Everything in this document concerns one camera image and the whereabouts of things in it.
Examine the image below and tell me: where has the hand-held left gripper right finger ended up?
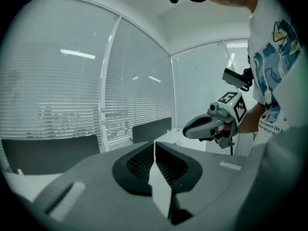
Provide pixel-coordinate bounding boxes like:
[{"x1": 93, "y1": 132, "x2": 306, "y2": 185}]
[{"x1": 155, "y1": 142, "x2": 251, "y2": 231}]

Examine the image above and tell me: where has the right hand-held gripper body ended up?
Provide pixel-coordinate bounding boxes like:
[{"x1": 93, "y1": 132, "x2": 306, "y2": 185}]
[{"x1": 208, "y1": 91, "x2": 248, "y2": 150}]

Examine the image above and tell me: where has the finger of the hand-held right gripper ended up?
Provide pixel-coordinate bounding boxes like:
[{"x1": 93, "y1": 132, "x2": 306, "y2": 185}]
[
  {"x1": 189, "y1": 113, "x2": 218, "y2": 124},
  {"x1": 182, "y1": 119, "x2": 218, "y2": 140}
]

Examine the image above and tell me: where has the person's right hand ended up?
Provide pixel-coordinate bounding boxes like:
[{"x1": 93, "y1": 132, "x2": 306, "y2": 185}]
[{"x1": 221, "y1": 122, "x2": 242, "y2": 140}]

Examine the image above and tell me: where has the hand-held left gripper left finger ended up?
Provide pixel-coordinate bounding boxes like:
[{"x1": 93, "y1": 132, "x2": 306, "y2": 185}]
[{"x1": 33, "y1": 141, "x2": 169, "y2": 231}]

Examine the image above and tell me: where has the grey clip-on device box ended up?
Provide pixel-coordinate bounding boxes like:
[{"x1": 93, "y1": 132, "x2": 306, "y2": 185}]
[{"x1": 222, "y1": 67, "x2": 254, "y2": 91}]

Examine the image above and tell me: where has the person's right forearm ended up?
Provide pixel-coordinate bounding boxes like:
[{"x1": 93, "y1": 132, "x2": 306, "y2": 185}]
[{"x1": 237, "y1": 102, "x2": 265, "y2": 135}]

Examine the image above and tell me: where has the black desk divider panel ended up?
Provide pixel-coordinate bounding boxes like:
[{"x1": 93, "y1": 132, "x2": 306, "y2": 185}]
[
  {"x1": 1, "y1": 135, "x2": 101, "y2": 176},
  {"x1": 132, "y1": 116, "x2": 172, "y2": 144}
]

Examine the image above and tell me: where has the person's white printed t-shirt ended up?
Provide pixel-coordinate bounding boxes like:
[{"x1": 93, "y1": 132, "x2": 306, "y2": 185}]
[{"x1": 247, "y1": 0, "x2": 308, "y2": 144}]

